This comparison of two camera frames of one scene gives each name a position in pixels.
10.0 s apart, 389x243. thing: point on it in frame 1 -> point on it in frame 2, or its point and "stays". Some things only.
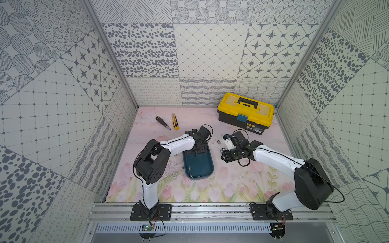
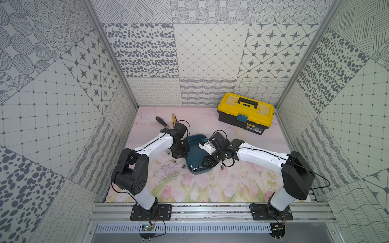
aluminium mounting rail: x=117 y=212 stays
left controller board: x=147 y=227 stays
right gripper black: x=227 y=157 -> x=209 y=162
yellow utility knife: x=174 y=121 stays
